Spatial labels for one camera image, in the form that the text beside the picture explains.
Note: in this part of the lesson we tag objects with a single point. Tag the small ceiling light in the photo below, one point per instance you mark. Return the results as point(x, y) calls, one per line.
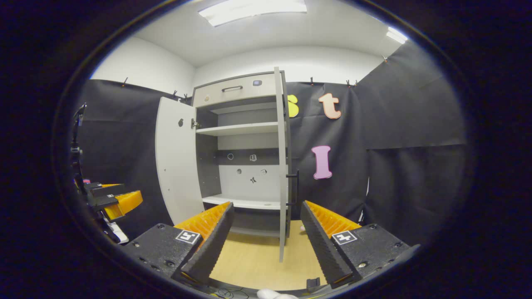
point(397, 35)

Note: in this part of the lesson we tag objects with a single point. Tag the person's white shoe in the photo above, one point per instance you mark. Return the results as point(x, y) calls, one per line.
point(274, 295)

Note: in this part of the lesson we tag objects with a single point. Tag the cabinet door with checkered sticker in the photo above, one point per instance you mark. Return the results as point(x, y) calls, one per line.
point(178, 166)

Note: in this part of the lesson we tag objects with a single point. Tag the cabinet door with box stickers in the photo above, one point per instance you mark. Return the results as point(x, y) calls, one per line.
point(282, 166)

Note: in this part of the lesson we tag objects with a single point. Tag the row of black cloth clips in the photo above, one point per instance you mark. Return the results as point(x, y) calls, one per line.
point(311, 80)

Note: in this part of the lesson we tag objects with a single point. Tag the grey cabinet drawer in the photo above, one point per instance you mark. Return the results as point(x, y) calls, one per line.
point(249, 93)

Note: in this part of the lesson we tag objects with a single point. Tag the long ceiling light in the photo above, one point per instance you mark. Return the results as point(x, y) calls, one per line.
point(253, 10)

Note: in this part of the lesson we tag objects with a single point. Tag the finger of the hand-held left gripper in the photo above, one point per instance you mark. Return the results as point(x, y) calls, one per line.
point(104, 189)
point(124, 203)

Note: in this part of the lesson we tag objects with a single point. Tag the black backdrop cloth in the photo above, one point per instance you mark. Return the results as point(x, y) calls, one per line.
point(395, 124)

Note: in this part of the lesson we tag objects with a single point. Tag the metal door hinge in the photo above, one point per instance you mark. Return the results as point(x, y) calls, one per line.
point(195, 123)

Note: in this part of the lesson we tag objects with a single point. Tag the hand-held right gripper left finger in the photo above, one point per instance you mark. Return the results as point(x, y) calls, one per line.
point(210, 249)

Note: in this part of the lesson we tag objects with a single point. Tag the grey cabinet shelf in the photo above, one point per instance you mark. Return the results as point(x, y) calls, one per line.
point(241, 128)
point(249, 109)
point(245, 202)

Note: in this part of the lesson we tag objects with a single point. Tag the grey double-door shoe cabinet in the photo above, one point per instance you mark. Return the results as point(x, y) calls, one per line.
point(208, 166)

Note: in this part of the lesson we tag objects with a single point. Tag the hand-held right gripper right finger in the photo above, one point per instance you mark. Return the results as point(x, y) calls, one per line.
point(322, 245)

